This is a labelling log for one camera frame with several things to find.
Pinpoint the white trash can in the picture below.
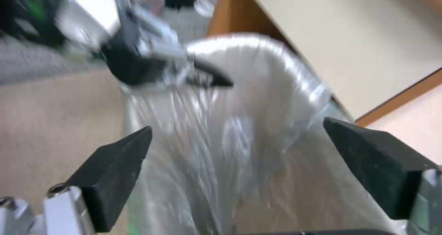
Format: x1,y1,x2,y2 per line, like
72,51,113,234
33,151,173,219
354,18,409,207
124,32,394,235

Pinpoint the clear plastic garbage bag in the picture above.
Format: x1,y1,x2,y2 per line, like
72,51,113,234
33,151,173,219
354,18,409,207
119,32,336,235

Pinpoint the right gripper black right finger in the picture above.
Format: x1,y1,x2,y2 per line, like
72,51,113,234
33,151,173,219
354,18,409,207
324,117,442,232

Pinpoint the beige desk with wood edge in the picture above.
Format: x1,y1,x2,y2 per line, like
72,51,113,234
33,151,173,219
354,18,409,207
206,0,442,128

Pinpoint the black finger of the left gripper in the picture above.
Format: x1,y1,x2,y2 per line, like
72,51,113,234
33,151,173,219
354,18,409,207
140,57,173,87
136,10,235,87

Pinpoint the black device with green light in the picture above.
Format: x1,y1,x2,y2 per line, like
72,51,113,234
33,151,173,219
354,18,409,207
0,0,67,50

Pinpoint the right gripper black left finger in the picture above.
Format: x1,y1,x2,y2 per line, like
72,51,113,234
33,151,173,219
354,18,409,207
0,126,153,235

